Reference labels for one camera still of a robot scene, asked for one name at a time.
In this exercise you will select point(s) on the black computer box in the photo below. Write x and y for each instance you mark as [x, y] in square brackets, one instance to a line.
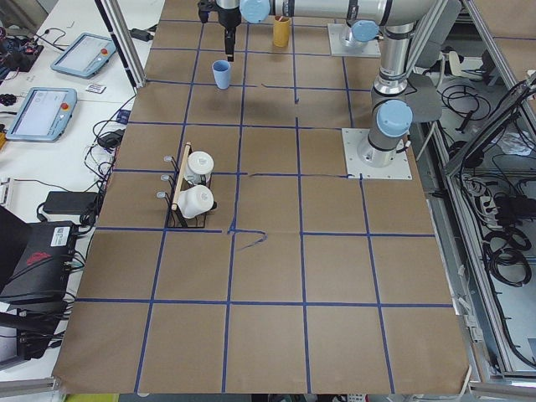
[34, 258]

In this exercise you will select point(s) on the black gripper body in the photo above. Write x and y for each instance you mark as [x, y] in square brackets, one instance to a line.
[229, 18]

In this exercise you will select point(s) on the teach pendant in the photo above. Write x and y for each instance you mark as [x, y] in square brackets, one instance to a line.
[44, 115]
[85, 56]

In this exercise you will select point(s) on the teach pendant near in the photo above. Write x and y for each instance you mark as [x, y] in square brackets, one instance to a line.
[44, 115]

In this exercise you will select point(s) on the light blue cup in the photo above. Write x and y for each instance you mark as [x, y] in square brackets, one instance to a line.
[222, 73]

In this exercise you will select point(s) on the bamboo cylinder holder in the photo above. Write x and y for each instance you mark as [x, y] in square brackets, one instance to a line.
[281, 32]

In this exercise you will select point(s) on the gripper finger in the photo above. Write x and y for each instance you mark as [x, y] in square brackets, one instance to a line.
[229, 43]

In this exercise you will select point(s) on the black power adapter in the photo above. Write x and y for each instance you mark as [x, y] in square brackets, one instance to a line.
[69, 203]

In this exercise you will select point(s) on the teach pendant far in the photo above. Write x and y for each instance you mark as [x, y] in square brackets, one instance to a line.
[85, 56]

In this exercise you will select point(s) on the black wire mug rack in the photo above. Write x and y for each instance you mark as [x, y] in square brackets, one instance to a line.
[177, 183]

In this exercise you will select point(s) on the aluminium frame post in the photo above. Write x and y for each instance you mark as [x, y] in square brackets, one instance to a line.
[115, 23]

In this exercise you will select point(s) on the white mug far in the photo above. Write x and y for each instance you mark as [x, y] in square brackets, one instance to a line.
[199, 168]

